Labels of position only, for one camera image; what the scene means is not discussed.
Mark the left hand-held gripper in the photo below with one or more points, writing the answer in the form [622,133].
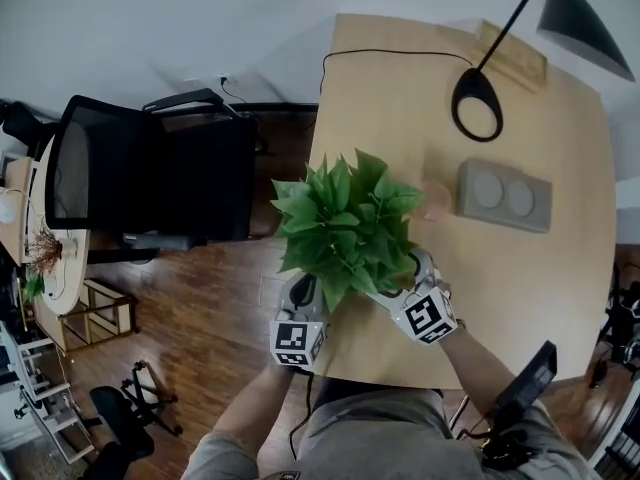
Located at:
[295,338]

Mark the person's left forearm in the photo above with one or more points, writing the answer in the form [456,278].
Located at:
[255,413]

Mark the small green plant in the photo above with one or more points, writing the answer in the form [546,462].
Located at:
[34,288]

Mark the person's grey shirt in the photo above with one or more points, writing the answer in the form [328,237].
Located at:
[380,438]

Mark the round light wooden table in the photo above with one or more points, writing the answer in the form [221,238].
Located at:
[70,278]

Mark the dried plant in white pot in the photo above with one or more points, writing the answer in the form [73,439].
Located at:
[47,250]

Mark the person's right forearm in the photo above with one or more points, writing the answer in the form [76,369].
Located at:
[475,363]

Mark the black flat device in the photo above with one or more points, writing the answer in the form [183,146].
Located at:
[530,378]

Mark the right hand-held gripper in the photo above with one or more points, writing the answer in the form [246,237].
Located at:
[425,318]

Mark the black equipment stand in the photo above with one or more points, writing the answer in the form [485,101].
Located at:
[622,318]

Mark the clear drinking glass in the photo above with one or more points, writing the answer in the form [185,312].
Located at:
[436,199]

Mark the black mesh office chair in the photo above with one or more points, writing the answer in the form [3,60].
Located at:
[165,168]

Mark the black wheeled chair base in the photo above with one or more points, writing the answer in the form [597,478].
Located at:
[125,418]

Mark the grey two-circle speaker box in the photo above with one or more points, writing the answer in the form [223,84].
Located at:
[505,195]

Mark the black desk lamp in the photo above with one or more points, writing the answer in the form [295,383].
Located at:
[575,13]

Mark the green leafy potted plant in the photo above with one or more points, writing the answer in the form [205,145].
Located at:
[345,218]

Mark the white metal rack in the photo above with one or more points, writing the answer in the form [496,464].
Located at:
[40,398]

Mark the low wooden open shelf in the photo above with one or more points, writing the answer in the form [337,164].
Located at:
[100,313]

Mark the white wall outlet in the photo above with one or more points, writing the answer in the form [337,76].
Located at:
[223,79]

